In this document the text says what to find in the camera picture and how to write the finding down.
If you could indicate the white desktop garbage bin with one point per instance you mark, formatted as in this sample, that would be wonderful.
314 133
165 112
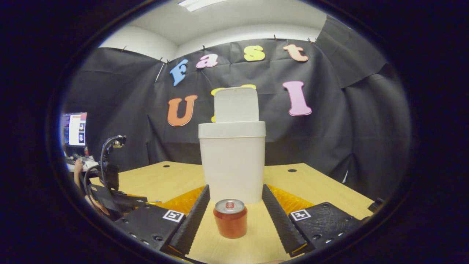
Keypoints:
232 165

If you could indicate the computer monitor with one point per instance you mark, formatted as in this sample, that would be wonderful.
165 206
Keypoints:
75 129

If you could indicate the ceiling light panel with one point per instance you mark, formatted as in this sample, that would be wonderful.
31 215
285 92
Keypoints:
201 3

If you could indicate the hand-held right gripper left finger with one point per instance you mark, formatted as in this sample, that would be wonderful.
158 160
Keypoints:
190 223

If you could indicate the blue paper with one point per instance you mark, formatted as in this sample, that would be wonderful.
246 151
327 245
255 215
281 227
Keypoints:
155 202

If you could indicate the red pop can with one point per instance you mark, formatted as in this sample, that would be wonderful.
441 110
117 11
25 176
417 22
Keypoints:
231 223

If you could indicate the black backdrop cloth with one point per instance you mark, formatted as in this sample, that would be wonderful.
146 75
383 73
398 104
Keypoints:
311 139

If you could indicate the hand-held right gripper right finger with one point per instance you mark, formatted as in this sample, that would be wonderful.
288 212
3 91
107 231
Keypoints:
278 220

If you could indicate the wooden desktop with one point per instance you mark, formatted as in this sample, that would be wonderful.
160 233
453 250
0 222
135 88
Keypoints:
165 179

